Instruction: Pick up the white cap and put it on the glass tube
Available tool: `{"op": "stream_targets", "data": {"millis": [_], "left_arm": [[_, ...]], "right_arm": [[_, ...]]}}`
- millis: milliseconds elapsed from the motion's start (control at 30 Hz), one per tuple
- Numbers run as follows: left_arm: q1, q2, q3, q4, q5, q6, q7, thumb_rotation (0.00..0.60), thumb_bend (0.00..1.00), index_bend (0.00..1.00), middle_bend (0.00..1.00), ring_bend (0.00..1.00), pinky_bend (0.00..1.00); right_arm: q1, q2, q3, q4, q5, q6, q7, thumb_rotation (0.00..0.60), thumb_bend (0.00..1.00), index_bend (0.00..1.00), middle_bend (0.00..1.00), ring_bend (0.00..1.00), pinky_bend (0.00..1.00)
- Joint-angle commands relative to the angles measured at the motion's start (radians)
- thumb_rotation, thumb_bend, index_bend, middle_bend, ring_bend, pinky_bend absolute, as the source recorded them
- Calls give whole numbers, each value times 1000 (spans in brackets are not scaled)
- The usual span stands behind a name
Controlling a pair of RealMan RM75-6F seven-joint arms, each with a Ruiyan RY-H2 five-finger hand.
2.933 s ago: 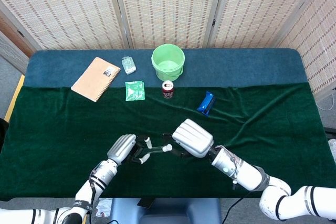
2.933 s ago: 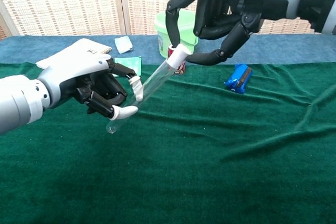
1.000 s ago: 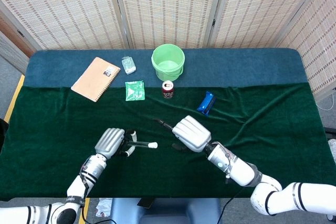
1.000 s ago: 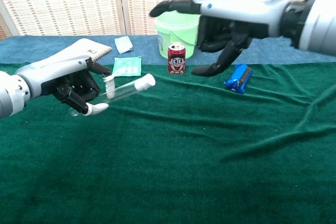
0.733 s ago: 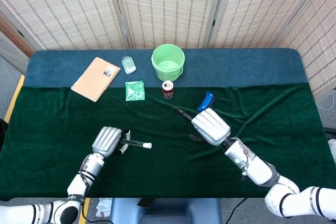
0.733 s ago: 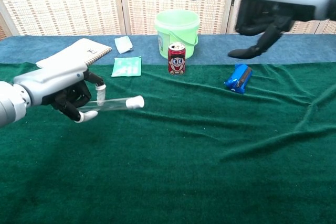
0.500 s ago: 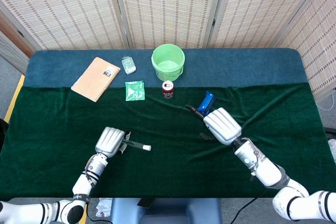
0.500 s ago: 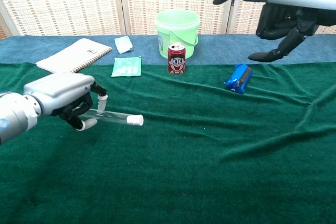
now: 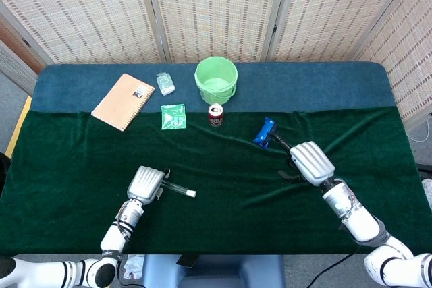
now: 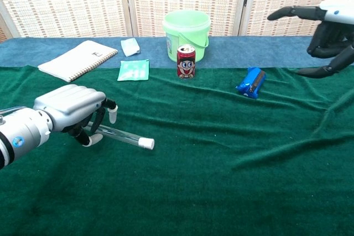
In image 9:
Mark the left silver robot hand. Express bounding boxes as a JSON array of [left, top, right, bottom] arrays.
[[126, 165, 171, 205]]

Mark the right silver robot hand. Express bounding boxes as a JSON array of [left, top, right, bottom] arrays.
[[269, 132, 336, 187]]

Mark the clear glass test tube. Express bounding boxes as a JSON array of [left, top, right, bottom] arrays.
[[161, 179, 190, 196]]

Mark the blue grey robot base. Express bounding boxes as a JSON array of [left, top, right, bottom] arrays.
[[140, 254, 287, 288]]

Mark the blue snack packet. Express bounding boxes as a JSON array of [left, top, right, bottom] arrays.
[[252, 117, 279, 150]]

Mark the dark green velvet cloth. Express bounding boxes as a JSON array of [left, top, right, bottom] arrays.
[[0, 106, 423, 256]]

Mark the green sachet packet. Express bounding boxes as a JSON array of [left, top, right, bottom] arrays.
[[160, 103, 188, 131]]

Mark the blue table cover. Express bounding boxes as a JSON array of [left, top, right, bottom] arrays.
[[31, 61, 396, 113]]

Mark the crumpled white paper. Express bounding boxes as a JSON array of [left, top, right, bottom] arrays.
[[121, 254, 146, 279]]

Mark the tan spiral notebook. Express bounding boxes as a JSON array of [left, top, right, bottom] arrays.
[[90, 72, 157, 132]]

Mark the red soda can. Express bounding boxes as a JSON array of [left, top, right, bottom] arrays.
[[207, 103, 225, 128]]

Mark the clear plastic tissue pack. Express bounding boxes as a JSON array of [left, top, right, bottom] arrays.
[[156, 71, 176, 96]]

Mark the white plastic object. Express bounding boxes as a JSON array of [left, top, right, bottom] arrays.
[[421, 178, 432, 208]]

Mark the light green plastic bucket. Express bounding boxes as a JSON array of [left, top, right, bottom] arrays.
[[194, 57, 239, 105]]

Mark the yellow floor tape strip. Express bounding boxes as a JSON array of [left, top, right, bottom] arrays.
[[5, 95, 33, 157]]

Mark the black round chair part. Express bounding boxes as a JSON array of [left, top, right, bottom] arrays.
[[0, 152, 13, 198]]

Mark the woven reed screen panel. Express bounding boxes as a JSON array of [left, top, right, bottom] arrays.
[[354, 0, 432, 130], [141, 0, 291, 65], [266, 0, 423, 63], [0, 0, 169, 66]]

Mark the grey reed screen panel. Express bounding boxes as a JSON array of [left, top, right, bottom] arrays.
[[0, 40, 38, 96]]

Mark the brown wooden door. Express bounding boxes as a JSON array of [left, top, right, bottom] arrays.
[[0, 20, 45, 75]]

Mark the black power cable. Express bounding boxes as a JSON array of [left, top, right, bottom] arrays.
[[308, 249, 360, 288]]

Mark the thin white cable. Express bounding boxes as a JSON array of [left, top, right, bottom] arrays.
[[406, 112, 432, 143]]

